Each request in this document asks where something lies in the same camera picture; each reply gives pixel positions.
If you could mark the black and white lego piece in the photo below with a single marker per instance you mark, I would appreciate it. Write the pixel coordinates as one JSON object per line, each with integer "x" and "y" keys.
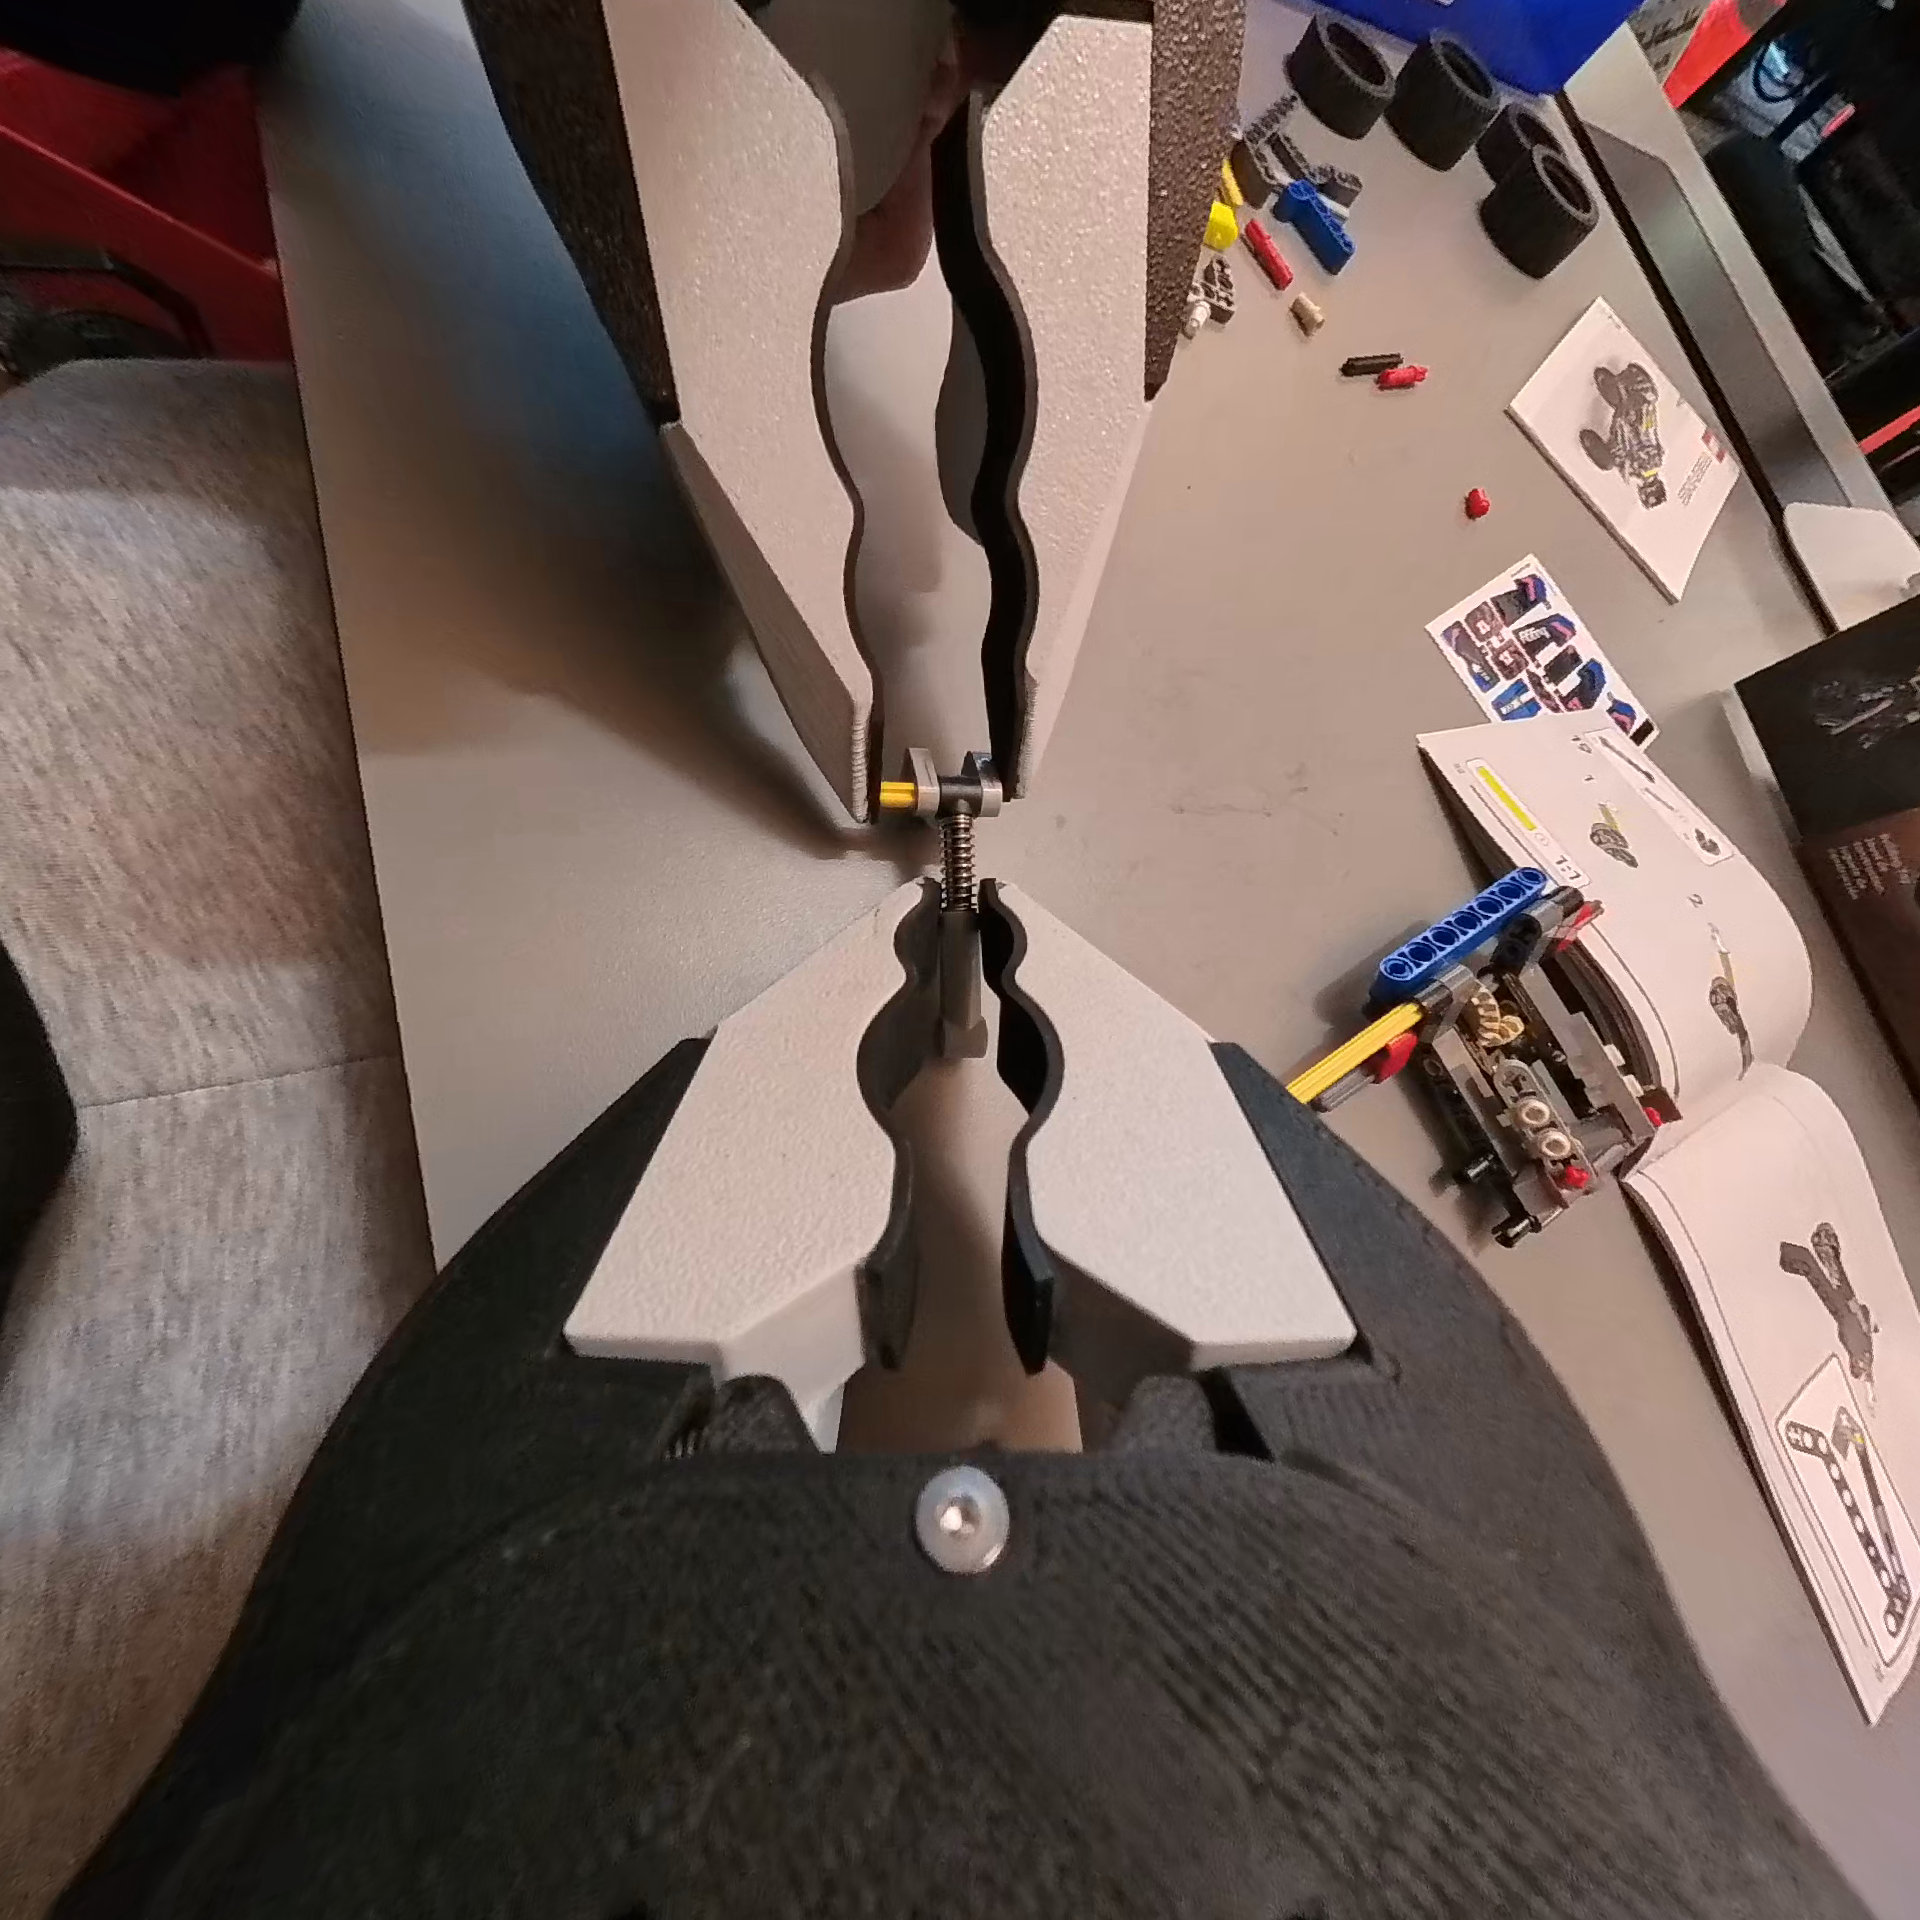
{"x": 1209, "y": 298}

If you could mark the lego sticker sheet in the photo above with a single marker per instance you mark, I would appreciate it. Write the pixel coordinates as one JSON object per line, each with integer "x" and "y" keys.
{"x": 1544, "y": 662}

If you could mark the yellow lego brick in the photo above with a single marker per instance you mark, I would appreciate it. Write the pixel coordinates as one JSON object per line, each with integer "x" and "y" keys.
{"x": 1227, "y": 228}

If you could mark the blue plastic bin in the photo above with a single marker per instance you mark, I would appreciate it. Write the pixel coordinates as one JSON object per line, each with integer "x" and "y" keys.
{"x": 1500, "y": 17}

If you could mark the black lego tire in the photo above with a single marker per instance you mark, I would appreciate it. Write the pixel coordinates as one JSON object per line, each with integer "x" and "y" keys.
{"x": 1544, "y": 214}
{"x": 1519, "y": 138}
{"x": 1342, "y": 76}
{"x": 1445, "y": 103}

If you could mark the blue lego brick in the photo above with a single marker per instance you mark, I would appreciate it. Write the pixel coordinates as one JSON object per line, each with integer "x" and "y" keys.
{"x": 1318, "y": 224}

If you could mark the grey lego shock absorber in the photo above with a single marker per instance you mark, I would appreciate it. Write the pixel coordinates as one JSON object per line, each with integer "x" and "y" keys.
{"x": 960, "y": 975}

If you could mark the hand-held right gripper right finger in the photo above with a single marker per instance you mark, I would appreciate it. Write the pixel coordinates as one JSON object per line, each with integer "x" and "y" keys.
{"x": 1186, "y": 1200}

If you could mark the open instruction booklet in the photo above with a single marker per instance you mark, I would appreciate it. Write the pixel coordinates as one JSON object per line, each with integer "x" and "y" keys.
{"x": 1724, "y": 962}

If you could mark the red and black furniture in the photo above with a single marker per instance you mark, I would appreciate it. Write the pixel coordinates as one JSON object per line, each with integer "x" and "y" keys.
{"x": 1816, "y": 181}

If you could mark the closed instruction booklet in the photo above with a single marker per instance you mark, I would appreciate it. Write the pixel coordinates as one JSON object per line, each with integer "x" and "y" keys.
{"x": 1626, "y": 452}

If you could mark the dark cloth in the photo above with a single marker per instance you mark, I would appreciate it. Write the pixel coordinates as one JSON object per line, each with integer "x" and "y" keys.
{"x": 31, "y": 1125}

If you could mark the red plastic crate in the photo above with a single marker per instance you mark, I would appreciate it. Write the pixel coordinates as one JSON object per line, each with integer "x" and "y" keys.
{"x": 136, "y": 193}

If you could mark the long red lego piece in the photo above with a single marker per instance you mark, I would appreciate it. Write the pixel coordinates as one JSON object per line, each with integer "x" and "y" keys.
{"x": 1269, "y": 257}

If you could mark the lego chassis assembly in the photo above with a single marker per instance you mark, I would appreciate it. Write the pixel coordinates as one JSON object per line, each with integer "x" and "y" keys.
{"x": 1516, "y": 1079}

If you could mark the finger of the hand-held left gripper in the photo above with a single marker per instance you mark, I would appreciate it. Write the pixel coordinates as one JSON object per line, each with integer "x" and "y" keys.
{"x": 735, "y": 301}
{"x": 1078, "y": 301}

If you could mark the dark lego box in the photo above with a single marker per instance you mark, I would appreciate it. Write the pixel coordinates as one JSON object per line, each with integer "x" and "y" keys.
{"x": 1846, "y": 782}

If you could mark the pile of dark lego pieces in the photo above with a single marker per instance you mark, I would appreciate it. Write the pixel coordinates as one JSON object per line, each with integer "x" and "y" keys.
{"x": 1298, "y": 153}

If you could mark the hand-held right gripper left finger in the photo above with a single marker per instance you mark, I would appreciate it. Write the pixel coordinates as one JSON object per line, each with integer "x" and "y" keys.
{"x": 719, "y": 1200}

